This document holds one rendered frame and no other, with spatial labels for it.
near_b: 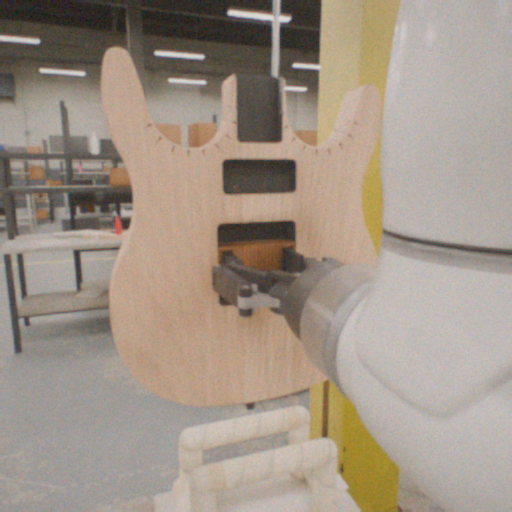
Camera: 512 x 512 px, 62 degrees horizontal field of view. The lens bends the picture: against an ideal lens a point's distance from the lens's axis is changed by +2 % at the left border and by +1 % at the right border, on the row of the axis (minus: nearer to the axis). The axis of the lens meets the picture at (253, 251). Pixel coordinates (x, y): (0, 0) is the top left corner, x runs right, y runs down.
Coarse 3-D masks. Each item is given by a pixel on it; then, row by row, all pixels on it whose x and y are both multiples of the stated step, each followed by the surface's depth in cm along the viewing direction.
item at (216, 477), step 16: (288, 448) 56; (304, 448) 56; (320, 448) 56; (208, 464) 53; (224, 464) 53; (240, 464) 53; (256, 464) 53; (272, 464) 54; (288, 464) 54; (304, 464) 55; (320, 464) 56; (192, 480) 51; (208, 480) 51; (224, 480) 52; (240, 480) 52; (256, 480) 53
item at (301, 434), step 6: (306, 426) 64; (294, 432) 64; (300, 432) 64; (306, 432) 64; (294, 438) 65; (300, 438) 64; (306, 438) 65; (294, 444) 65; (294, 474) 66; (300, 474) 65
